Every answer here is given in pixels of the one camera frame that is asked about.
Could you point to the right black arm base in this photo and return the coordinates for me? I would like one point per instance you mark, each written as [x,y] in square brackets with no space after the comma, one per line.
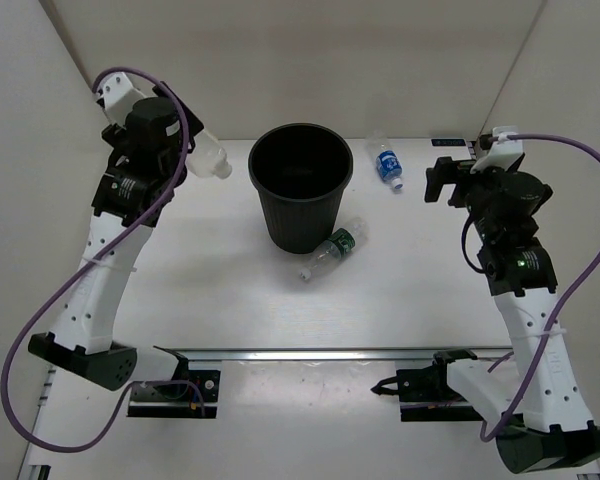
[419,384]

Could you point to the black ribbed plastic bin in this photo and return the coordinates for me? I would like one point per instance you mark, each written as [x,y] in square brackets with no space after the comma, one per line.
[300,172]

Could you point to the aluminium rail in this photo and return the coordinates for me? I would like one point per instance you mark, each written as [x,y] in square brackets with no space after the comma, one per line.
[309,355]

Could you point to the blue label clear bottle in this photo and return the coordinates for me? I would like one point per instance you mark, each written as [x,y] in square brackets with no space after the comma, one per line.
[385,160]

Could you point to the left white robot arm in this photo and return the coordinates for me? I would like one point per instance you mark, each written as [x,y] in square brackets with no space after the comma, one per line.
[143,171]

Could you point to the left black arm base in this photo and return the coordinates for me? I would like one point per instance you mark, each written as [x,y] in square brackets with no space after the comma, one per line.
[196,399]

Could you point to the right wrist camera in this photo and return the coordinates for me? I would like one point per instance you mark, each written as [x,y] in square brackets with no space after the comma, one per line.
[495,149]

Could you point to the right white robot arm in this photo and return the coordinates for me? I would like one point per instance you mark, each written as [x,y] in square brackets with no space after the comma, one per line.
[543,423]

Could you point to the yellow label clear bottle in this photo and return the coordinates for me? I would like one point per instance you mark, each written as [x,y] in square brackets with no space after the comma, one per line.
[208,158]

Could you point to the green label clear bottle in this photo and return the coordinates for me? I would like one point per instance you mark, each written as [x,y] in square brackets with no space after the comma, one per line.
[337,248]

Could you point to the right black table label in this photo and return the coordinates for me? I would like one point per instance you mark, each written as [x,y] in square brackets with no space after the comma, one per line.
[448,142]

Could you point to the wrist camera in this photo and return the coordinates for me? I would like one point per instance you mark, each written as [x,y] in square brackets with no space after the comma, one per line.
[495,149]
[116,95]

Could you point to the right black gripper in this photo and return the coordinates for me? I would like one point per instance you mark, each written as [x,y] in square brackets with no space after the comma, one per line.
[447,172]

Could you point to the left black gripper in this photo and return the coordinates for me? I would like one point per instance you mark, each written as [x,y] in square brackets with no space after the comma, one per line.
[192,125]

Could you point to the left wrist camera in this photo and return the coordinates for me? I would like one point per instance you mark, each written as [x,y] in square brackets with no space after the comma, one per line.
[116,95]

